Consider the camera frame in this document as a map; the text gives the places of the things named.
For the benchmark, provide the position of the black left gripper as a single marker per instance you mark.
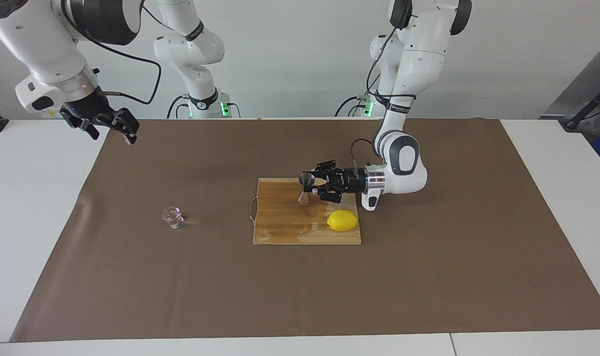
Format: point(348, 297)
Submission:
point(354, 180)

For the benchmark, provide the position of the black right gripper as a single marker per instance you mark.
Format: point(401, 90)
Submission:
point(90, 106)

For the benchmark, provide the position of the steel cocktail jigger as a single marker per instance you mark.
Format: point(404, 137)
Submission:
point(306, 179)

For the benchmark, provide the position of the small clear glass cup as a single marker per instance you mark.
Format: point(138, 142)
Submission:
point(173, 218)

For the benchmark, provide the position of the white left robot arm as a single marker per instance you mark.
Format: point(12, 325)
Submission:
point(418, 54)

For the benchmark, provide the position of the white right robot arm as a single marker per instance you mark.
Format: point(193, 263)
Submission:
point(33, 34)

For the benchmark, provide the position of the yellow lemon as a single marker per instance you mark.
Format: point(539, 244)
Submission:
point(342, 221)

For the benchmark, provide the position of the white yellow labelled box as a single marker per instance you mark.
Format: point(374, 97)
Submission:
point(50, 114)

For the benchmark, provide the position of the wooden cutting board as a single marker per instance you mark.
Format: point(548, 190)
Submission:
point(280, 222)

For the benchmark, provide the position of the brown paper table mat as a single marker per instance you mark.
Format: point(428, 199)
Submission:
point(300, 287)

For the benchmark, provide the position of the black stand pole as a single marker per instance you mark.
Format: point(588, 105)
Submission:
point(584, 111)

